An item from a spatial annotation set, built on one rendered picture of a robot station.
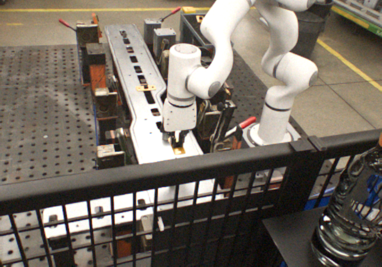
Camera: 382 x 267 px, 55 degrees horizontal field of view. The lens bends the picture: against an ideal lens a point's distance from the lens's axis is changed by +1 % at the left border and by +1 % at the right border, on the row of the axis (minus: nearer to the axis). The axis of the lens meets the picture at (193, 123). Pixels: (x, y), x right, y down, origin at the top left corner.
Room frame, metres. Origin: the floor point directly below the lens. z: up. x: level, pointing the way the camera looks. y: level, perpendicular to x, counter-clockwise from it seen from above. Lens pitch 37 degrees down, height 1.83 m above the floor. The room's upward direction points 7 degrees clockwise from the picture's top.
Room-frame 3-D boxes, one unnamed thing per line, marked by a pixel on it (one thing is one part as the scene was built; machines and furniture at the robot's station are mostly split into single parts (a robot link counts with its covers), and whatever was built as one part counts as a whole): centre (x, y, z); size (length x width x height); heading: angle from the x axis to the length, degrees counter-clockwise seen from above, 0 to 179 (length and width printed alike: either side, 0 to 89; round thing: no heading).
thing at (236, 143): (0.86, -0.14, 0.95); 0.03 x 0.01 x 0.50; 22
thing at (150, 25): (1.93, 0.29, 0.88); 0.11 x 0.10 x 0.36; 112
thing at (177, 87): (0.89, 0.04, 1.34); 0.09 x 0.08 x 0.13; 51
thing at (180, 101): (0.89, 0.04, 1.26); 0.09 x 0.08 x 0.03; 112
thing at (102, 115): (1.20, 0.36, 0.87); 0.12 x 0.09 x 0.35; 112
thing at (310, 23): (3.98, -1.07, 0.36); 0.54 x 0.50 x 0.73; 111
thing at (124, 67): (1.34, 0.23, 1.00); 1.38 x 0.22 x 0.02; 22
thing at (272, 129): (1.36, -0.36, 0.89); 0.19 x 0.19 x 0.18
